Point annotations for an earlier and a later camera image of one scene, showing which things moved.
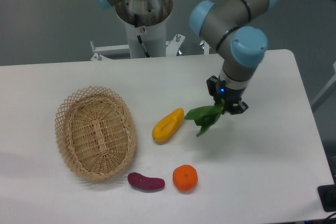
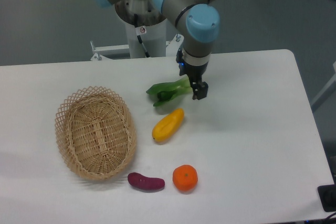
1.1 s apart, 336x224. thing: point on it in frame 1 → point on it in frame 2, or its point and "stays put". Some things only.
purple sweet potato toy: x=151 y=183 stays put
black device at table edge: x=327 y=195 stays put
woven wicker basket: x=96 y=132 stays put
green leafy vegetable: x=205 y=116 → x=167 y=91
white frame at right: x=327 y=90 stays put
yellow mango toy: x=165 y=129 stays put
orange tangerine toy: x=185 y=177 stays put
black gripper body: x=231 y=96 → x=194 y=72
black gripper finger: x=242 y=107 → x=200 y=89
